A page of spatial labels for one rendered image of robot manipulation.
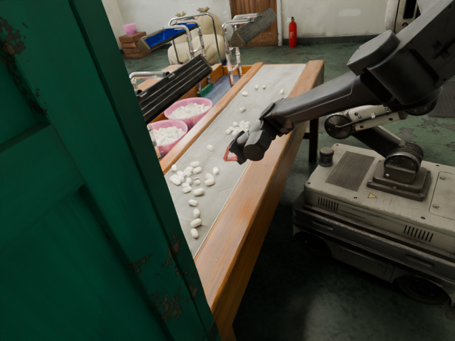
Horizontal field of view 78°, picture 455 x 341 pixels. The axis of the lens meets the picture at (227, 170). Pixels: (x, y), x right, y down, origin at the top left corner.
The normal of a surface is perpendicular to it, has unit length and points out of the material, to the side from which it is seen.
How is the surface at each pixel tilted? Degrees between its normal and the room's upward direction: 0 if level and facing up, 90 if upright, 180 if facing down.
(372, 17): 90
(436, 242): 90
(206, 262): 0
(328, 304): 0
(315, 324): 0
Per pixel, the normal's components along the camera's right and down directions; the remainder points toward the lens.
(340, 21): -0.45, 0.57
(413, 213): -0.15, -0.80
